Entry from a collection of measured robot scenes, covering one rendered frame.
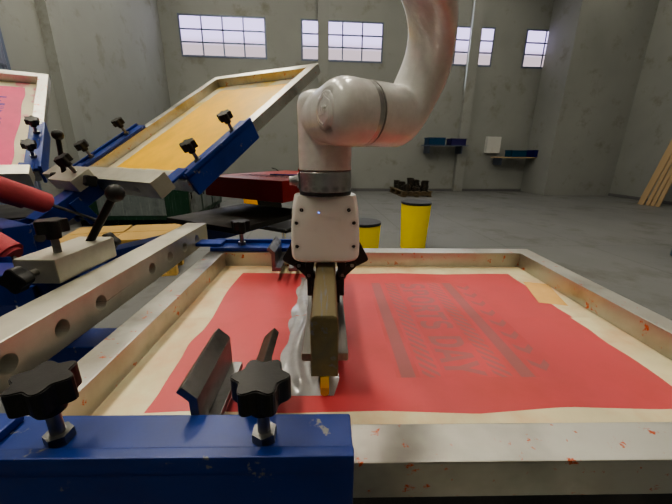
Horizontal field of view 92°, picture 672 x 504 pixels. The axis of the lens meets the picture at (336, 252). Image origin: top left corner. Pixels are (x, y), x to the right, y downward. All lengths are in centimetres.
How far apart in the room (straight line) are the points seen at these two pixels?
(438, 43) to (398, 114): 8
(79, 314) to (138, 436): 24
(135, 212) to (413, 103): 597
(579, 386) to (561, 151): 1164
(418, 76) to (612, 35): 1252
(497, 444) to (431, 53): 39
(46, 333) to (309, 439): 33
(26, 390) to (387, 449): 27
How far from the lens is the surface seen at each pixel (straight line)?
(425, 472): 31
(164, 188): 93
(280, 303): 60
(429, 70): 44
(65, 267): 59
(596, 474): 38
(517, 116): 1258
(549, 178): 1196
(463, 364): 48
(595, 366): 56
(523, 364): 51
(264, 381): 26
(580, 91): 1230
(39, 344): 49
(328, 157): 44
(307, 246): 47
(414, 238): 426
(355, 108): 37
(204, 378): 34
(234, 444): 30
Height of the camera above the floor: 122
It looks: 17 degrees down
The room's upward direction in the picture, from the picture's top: 1 degrees clockwise
